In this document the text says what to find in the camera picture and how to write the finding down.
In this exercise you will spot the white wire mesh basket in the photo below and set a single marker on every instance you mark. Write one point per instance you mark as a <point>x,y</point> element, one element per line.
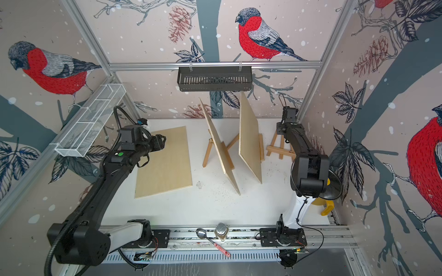
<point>81,136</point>

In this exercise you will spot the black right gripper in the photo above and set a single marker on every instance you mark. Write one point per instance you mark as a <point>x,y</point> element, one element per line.
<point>281,124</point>

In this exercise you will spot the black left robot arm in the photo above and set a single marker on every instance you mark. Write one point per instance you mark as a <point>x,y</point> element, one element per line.
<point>78,240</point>

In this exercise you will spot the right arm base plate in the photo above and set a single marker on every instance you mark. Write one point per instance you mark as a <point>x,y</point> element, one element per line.
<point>287,237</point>

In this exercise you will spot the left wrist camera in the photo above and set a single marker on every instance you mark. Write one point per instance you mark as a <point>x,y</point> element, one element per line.
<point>142,121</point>

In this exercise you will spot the yellow pot black lid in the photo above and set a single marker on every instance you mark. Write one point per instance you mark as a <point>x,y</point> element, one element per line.
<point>334,189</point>

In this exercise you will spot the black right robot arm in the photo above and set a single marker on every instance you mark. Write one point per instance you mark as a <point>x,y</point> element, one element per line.
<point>309,171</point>

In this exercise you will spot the plywood board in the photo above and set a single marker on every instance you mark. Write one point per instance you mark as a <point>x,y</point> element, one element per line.
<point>221,150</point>
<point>168,169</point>
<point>249,140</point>

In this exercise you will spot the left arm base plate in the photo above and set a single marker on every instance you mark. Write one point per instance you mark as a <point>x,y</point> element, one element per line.
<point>159,238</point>

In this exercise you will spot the metal spoon red handle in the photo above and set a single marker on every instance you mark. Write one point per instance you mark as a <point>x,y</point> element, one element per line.
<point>202,234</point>

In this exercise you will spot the small metal cup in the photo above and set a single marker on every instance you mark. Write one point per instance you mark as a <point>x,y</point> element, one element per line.
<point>221,231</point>

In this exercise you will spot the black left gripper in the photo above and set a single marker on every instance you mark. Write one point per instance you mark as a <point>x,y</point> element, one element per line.
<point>159,144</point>

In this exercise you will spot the black hanging basket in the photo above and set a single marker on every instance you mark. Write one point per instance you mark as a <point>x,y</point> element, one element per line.
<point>215,79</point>

